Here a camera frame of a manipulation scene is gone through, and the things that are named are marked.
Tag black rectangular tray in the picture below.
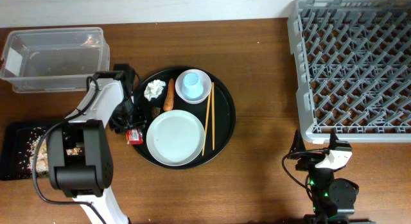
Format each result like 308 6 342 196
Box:
1 120 56 181

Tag white round plate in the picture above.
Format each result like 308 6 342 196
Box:
146 110 206 167

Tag orange carrot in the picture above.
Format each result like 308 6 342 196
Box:
163 78 175 112

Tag wooden chopstick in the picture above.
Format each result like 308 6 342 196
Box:
202 92 211 157
211 82 215 151

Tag small white bowl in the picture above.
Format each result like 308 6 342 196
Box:
175 69 212 104

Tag rice and food scraps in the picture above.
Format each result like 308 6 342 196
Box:
22 127 81 178

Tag white tissue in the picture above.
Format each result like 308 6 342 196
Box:
144 80 166 101

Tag grey dishwasher rack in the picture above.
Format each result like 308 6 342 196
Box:
287 0 410 144

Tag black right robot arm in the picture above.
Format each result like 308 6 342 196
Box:
281 130 372 224

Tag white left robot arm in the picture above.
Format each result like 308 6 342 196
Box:
46 64 146 223

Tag light blue cup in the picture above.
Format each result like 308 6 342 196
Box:
182 73 204 99

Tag brown food chunk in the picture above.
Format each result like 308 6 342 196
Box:
151 107 161 119

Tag round black tray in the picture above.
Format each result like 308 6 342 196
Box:
133 66 236 169

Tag red snack wrapper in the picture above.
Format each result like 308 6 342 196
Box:
126 128 144 145

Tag clear plastic bin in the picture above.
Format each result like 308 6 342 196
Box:
1 27 110 93

